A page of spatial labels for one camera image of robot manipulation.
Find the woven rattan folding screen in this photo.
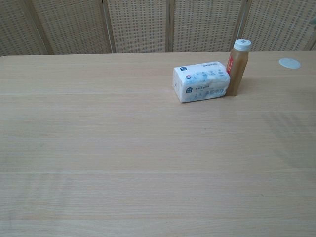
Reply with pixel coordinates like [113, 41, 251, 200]
[0, 0, 316, 57]

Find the brown drink bottle white cap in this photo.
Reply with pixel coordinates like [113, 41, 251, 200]
[225, 38, 252, 97]

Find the round grey table grommet cover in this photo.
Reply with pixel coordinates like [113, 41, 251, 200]
[278, 58, 302, 70]

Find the white tissue pack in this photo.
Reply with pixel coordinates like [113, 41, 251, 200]
[172, 61, 231, 104]

